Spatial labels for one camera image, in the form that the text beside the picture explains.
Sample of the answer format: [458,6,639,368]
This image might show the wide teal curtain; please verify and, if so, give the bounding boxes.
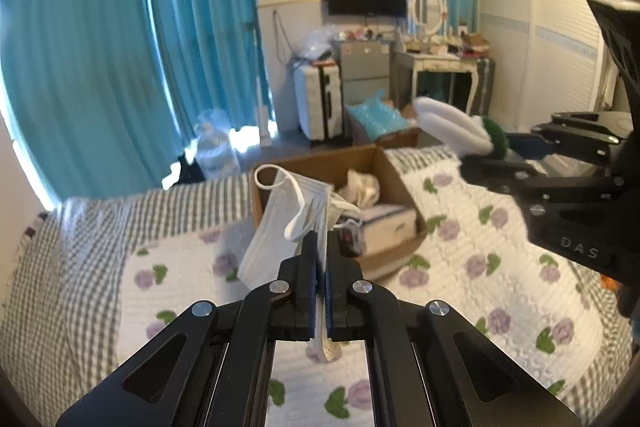
[0,0,176,208]

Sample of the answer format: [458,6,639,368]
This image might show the box of blue bottles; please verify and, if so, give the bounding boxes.
[345,89,421,145]

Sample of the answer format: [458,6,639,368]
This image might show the white dressing table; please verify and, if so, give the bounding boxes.
[391,39,481,112]

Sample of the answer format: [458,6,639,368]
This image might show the dark striped suitcase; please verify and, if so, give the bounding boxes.
[465,58,497,118]

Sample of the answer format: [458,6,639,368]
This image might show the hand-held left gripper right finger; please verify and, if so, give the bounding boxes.
[324,234,566,427]

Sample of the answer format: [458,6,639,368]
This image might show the white suitcase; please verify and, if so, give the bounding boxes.
[292,59,346,142]

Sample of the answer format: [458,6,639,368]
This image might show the brown cardboard box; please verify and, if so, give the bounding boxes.
[250,144,428,280]

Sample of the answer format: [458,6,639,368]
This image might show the white green-cuffed sock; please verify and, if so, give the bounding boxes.
[414,96,511,158]

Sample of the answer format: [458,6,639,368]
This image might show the oval vanity mirror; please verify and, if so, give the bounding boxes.
[409,0,446,38]

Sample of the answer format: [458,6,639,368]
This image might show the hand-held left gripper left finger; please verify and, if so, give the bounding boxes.
[55,231,321,427]

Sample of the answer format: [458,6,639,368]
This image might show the grey mini fridge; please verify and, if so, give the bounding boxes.
[339,39,392,108]

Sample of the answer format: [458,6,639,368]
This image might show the hanging dark cables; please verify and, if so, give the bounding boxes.
[272,9,293,62]

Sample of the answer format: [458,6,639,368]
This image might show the cream cloth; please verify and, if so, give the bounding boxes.
[336,168,383,210]

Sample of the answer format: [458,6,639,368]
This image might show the white louvred wardrobe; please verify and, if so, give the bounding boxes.
[475,0,613,132]

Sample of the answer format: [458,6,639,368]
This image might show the white face mask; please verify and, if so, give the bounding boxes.
[236,164,363,363]

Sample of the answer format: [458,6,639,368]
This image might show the white navy tissue pack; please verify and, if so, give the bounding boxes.
[357,205,418,258]

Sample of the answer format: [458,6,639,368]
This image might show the clear plastic bag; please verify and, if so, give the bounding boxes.
[297,24,341,60]

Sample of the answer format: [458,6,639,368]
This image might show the clear water jug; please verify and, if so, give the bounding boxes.
[194,109,240,180]

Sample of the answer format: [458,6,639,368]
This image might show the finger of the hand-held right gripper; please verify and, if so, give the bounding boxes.
[460,157,623,215]
[505,111,626,162]

